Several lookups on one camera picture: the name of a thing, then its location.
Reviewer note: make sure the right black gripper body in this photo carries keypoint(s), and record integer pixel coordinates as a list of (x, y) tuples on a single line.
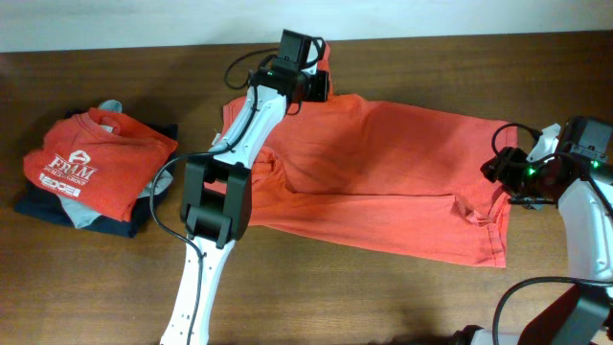
[(521, 179)]

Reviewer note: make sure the folded red printed t-shirt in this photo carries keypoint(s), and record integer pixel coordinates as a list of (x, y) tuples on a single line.
[(100, 158)]

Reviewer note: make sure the plain red t-shirt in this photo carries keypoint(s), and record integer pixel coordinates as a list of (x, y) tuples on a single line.
[(388, 177)]

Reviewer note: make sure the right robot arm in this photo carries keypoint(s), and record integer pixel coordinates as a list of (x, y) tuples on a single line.
[(568, 168)]

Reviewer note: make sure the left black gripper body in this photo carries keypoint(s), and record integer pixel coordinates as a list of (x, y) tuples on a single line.
[(316, 86)]

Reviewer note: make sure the folded navy blue t-shirt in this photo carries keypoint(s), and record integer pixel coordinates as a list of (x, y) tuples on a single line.
[(45, 205)]

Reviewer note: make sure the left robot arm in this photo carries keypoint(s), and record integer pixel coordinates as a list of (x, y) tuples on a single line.
[(217, 192)]

